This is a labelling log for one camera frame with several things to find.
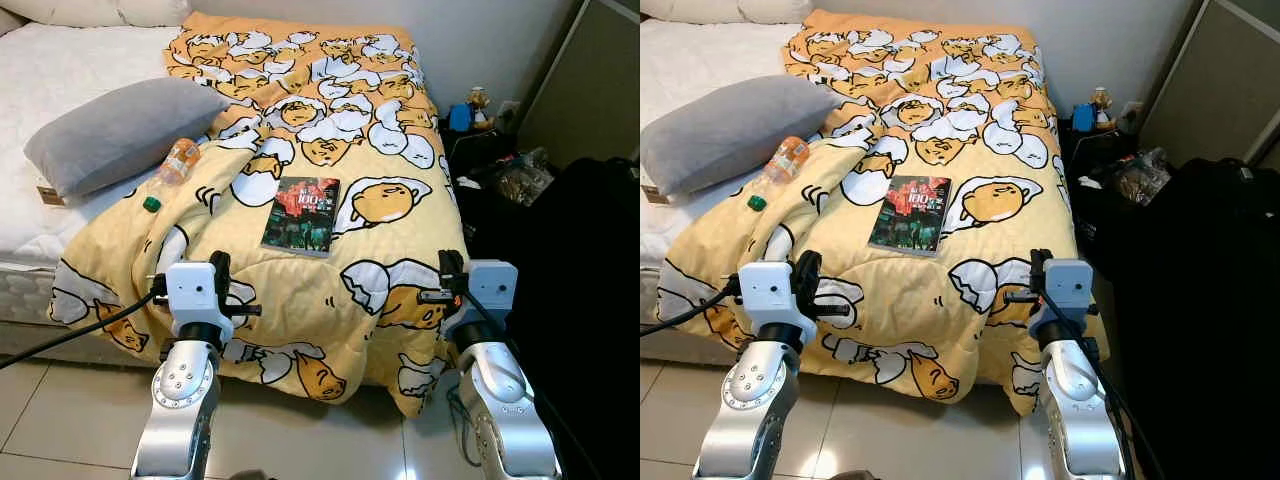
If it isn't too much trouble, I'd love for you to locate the dark paperback book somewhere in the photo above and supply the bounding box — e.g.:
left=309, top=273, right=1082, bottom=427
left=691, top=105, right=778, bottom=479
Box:
left=260, top=176, right=342, bottom=259
left=868, top=175, right=953, bottom=258

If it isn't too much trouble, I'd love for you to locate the orange drink plastic bottle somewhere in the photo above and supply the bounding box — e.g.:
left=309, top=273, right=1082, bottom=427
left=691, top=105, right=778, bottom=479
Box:
left=748, top=136, right=811, bottom=212
left=143, top=138, right=201, bottom=214

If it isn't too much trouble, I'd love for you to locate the grey pillow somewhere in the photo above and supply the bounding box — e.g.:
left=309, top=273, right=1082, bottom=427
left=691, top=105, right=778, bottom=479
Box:
left=640, top=75, right=841, bottom=196
left=24, top=78, right=231, bottom=199

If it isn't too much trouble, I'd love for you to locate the yellow cartoon egg blanket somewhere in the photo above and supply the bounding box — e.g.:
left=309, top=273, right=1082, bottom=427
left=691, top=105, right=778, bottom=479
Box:
left=48, top=12, right=471, bottom=416
left=655, top=10, right=1111, bottom=416

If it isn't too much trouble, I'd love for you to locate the clear plastic bag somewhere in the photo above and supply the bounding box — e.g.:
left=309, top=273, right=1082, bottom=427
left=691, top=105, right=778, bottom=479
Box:
left=1105, top=148, right=1173, bottom=206
left=480, top=148, right=556, bottom=208

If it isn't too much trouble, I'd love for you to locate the black bedside table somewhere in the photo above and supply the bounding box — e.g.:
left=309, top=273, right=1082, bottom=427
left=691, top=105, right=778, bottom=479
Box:
left=440, top=125, right=531, bottom=201
left=1058, top=125, right=1151, bottom=201

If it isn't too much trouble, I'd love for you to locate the white quilted mattress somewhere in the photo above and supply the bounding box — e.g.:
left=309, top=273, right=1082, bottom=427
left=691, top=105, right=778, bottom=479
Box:
left=640, top=18, right=851, bottom=326
left=0, top=22, right=246, bottom=326

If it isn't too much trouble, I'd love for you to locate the grey cabinet panel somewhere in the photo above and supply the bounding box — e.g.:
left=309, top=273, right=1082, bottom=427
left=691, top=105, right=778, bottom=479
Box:
left=1140, top=0, right=1280, bottom=169
left=518, top=0, right=641, bottom=169

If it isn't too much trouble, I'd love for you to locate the long cream bolster pillow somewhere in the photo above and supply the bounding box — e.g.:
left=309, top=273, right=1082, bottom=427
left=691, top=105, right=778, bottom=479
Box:
left=0, top=0, right=193, bottom=28
left=640, top=0, right=813, bottom=26

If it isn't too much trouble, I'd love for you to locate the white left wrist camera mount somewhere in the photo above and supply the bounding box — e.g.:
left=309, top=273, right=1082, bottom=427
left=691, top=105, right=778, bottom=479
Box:
left=738, top=262, right=813, bottom=346
left=165, top=262, right=237, bottom=346

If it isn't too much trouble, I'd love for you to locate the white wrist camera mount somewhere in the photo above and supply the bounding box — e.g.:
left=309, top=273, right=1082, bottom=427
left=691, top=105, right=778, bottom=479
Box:
left=466, top=260, right=520, bottom=326
left=1045, top=260, right=1096, bottom=326
left=738, top=262, right=813, bottom=346
left=165, top=262, right=237, bottom=346

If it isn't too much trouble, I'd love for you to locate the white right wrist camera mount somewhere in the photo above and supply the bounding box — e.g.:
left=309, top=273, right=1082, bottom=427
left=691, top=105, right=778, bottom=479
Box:
left=1045, top=260, right=1096, bottom=326
left=466, top=260, right=520, bottom=326

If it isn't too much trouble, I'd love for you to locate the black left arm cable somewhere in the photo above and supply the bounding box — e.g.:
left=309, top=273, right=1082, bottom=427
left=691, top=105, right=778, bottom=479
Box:
left=0, top=272, right=169, bottom=371
left=640, top=275, right=743, bottom=338

